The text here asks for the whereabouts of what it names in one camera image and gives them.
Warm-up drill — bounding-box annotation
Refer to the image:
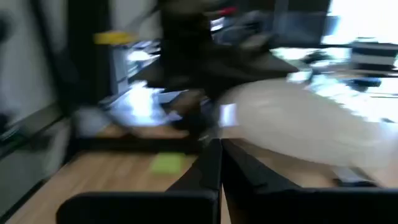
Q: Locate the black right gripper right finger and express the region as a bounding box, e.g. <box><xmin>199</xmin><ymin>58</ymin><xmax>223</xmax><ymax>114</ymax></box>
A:
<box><xmin>221</xmin><ymin>138</ymin><xmax>398</xmax><ymax>224</ymax></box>

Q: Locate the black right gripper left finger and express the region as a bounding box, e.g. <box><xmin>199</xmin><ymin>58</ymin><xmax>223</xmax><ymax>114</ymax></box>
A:
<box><xmin>55</xmin><ymin>138</ymin><xmax>223</xmax><ymax>224</ymax></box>

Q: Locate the wooden base lamp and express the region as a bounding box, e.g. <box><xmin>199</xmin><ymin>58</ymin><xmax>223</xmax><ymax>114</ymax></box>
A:
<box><xmin>169</xmin><ymin>90</ymin><xmax>222</xmax><ymax>141</ymax></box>

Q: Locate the white reflector lightbulb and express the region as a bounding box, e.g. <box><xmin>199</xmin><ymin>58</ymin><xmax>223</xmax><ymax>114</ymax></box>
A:
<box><xmin>217</xmin><ymin>77</ymin><xmax>394</xmax><ymax>170</ymax></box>

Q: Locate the green sticky note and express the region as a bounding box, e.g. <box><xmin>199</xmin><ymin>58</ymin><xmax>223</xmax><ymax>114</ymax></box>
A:
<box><xmin>150</xmin><ymin>151</ymin><xmax>187</xmax><ymax>175</ymax></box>

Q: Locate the black aluminium table frame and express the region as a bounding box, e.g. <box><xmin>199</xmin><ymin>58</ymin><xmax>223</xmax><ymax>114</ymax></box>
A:
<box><xmin>70</xmin><ymin>133</ymin><xmax>203</xmax><ymax>155</ymax></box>

